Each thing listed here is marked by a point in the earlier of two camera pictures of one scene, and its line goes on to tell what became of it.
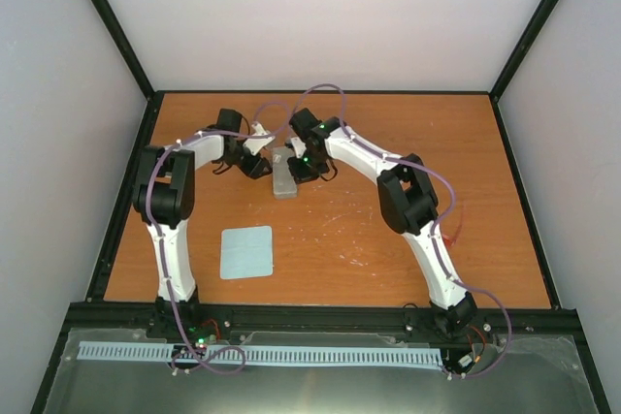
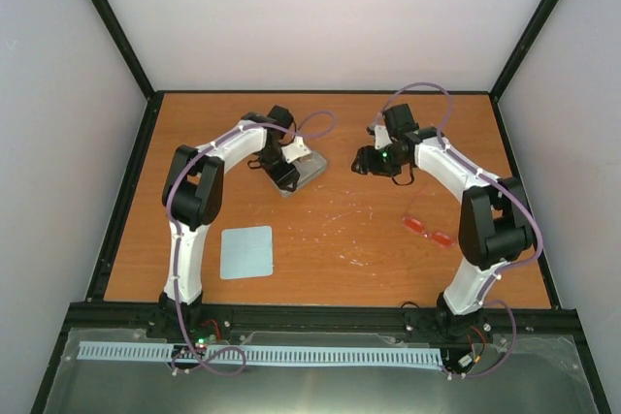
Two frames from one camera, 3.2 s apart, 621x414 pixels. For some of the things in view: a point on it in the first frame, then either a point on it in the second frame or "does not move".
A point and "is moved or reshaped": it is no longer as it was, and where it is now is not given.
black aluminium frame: x=96 y=314 does not move
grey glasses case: x=284 y=183 is moved or reshaped
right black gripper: x=303 y=177 -> x=368 y=163
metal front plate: x=479 y=375 does not move
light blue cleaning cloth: x=245 y=252 does not move
